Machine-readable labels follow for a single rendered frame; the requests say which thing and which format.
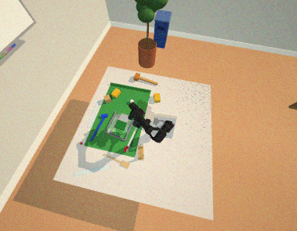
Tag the green flat mat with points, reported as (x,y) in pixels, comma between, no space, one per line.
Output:
(102,141)

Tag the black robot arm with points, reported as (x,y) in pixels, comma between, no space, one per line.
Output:
(138,113)

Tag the yellow cube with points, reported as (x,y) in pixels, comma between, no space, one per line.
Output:
(157,98)
(116,93)

